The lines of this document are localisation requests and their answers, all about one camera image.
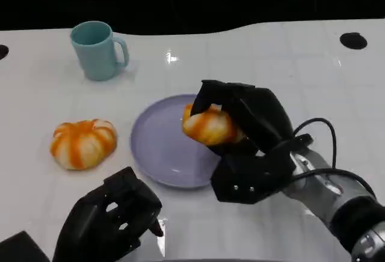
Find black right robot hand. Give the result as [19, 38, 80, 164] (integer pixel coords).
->
[191, 79, 295, 157]

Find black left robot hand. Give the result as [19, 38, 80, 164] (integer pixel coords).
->
[52, 166, 165, 262]

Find orange white toy bread roll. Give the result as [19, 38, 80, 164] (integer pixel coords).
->
[49, 118, 118, 171]
[182, 103, 246, 147]

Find lilac plate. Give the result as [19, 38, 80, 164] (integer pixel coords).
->
[130, 93, 224, 189]

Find pale green mug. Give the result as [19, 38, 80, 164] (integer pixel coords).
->
[70, 20, 131, 82]

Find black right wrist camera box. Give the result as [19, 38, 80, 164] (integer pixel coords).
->
[210, 141, 298, 205]

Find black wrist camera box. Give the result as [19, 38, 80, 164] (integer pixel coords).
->
[210, 141, 298, 205]
[0, 231, 51, 262]

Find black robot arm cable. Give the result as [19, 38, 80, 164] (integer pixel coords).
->
[292, 117, 378, 198]

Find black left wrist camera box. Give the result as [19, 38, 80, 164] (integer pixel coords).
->
[0, 231, 51, 262]

